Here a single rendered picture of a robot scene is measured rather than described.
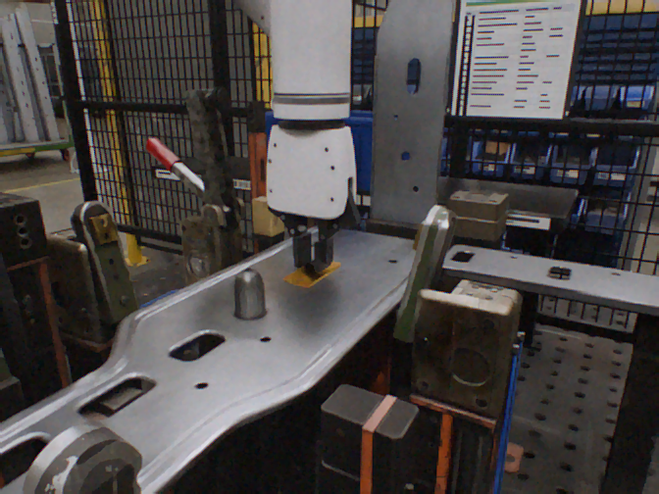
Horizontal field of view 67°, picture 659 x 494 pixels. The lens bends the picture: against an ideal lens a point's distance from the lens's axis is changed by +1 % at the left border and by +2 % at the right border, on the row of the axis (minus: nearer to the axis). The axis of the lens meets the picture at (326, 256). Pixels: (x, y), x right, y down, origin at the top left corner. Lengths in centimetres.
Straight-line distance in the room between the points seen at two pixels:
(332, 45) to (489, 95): 57
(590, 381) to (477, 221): 43
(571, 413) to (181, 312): 67
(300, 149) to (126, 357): 27
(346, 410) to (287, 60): 34
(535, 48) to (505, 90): 8
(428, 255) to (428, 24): 43
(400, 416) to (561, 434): 54
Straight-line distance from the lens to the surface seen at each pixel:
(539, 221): 85
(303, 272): 61
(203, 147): 66
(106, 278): 57
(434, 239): 46
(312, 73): 54
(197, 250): 70
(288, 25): 54
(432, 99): 80
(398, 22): 82
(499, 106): 106
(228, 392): 41
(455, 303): 47
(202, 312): 54
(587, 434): 93
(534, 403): 97
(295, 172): 57
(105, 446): 22
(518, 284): 65
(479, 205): 77
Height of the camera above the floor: 123
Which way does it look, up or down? 20 degrees down
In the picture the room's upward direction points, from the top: straight up
